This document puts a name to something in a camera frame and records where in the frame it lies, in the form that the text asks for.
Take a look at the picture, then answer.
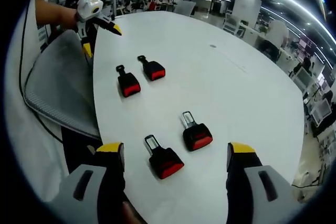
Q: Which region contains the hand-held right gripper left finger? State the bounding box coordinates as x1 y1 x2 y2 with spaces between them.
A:
51 142 126 224

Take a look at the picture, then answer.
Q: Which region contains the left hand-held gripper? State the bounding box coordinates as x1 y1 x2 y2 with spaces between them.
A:
75 0 123 59

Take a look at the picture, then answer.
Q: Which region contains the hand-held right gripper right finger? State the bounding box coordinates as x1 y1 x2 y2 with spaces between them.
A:
225 142 300 224

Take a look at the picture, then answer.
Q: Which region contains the black red seat belt buckle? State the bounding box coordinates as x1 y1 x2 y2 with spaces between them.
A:
136 55 166 82
115 65 141 99

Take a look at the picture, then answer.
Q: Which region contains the metal seat belt tongue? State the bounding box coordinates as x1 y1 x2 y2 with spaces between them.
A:
181 111 214 152
143 134 185 180

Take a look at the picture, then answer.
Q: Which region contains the person's left forearm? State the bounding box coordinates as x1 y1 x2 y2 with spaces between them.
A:
34 0 78 30

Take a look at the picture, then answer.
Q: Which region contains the grey mesh chair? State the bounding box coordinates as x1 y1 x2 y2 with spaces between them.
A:
24 29 102 141

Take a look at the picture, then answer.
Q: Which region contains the person's body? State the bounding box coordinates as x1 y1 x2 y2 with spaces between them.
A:
4 0 69 202

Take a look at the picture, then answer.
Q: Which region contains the black cable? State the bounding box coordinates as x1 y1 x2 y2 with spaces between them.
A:
18 5 64 145

